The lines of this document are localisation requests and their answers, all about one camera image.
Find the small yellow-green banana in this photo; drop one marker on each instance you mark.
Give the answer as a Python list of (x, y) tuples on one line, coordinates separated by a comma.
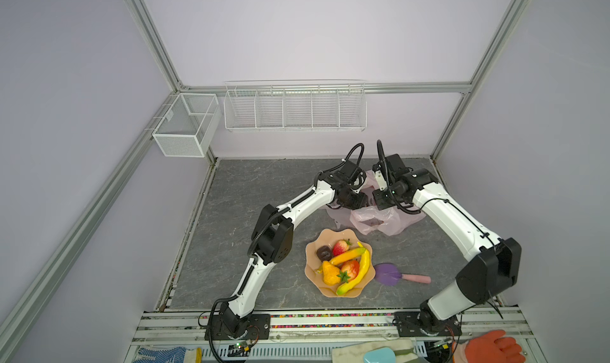
[(348, 256)]

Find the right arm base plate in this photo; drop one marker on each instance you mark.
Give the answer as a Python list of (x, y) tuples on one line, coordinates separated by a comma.
[(405, 324)]

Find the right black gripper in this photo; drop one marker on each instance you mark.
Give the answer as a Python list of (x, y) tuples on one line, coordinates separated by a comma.
[(380, 203)]

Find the upper red strawberry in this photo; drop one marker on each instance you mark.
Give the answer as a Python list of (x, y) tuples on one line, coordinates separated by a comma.
[(341, 246)]

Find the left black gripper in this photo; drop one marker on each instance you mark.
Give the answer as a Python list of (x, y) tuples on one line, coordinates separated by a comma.
[(360, 203)]

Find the long yellow banana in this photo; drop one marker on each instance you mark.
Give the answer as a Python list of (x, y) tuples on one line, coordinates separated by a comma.
[(365, 264)]

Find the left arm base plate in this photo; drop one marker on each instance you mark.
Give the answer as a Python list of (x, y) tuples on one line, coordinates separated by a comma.
[(259, 325)]

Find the teal plastic object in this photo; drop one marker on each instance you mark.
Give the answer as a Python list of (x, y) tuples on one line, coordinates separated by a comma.
[(381, 355)]

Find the long white wire basket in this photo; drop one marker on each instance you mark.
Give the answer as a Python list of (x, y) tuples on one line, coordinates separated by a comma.
[(296, 105)]

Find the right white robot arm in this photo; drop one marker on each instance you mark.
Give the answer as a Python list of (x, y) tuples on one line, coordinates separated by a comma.
[(492, 262)]

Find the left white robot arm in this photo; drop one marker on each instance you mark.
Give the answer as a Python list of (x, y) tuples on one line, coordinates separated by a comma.
[(273, 234)]

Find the pink plastic bag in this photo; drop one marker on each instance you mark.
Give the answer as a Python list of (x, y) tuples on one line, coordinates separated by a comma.
[(365, 220)]

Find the beige cloth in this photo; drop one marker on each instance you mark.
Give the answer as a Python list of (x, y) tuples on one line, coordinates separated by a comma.
[(403, 348)]

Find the small white mesh basket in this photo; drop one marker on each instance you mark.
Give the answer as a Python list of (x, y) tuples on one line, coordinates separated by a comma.
[(188, 125)]

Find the orange rubber glove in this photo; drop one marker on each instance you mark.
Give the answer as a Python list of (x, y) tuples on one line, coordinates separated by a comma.
[(493, 347)]

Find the purple scoop pink handle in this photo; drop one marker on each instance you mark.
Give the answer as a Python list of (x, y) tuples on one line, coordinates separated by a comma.
[(388, 274)]

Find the blue white knit glove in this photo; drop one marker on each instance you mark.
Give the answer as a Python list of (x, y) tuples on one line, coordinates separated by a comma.
[(173, 355)]

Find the dark purple plum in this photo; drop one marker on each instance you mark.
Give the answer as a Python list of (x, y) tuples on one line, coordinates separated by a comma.
[(324, 253)]

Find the yellow pear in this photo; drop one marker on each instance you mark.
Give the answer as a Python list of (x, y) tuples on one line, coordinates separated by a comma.
[(331, 274)]

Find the beige scalloped fruit bowl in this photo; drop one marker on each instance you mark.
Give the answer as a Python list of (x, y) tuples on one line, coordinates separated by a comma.
[(313, 267)]

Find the red strawberry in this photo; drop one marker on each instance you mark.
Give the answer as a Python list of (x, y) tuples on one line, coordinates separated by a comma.
[(341, 246), (349, 271)]

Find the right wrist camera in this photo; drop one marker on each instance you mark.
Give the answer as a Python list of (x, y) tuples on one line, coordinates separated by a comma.
[(380, 180)]

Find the lower red strawberry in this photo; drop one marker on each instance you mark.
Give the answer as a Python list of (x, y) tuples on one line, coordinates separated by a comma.
[(349, 271)]

